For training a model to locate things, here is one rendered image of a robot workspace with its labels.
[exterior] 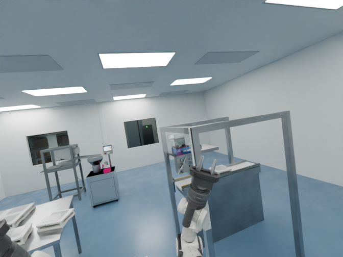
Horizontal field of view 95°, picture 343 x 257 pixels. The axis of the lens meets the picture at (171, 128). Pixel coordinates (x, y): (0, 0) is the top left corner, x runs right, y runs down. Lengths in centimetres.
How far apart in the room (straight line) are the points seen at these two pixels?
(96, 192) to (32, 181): 372
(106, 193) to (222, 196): 282
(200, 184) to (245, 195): 217
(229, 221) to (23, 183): 688
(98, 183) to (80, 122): 327
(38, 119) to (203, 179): 701
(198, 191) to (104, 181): 371
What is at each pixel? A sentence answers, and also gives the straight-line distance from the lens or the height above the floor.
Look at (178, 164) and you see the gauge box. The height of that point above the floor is 124.
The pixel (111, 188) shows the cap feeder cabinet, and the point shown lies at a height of 37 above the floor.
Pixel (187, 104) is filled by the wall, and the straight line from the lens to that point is 744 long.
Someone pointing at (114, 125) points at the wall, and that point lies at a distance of 679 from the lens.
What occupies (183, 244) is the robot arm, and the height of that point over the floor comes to 119.
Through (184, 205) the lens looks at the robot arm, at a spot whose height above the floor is 143.
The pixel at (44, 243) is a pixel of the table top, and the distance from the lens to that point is 205.
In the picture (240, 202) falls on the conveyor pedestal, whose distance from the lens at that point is 281.
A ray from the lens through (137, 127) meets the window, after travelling 691.
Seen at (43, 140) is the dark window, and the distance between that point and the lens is 745.
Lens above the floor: 181
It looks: 3 degrees down
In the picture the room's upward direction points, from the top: 8 degrees counter-clockwise
